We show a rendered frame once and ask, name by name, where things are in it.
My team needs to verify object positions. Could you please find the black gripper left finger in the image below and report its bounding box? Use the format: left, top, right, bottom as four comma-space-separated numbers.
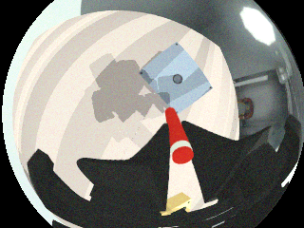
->
76, 123, 171, 212

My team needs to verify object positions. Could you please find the red peg with white band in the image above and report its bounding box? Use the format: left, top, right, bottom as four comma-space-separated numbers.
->
166, 106, 194, 164

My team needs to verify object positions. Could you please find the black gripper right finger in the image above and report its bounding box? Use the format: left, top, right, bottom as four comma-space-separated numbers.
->
181, 121, 274, 204

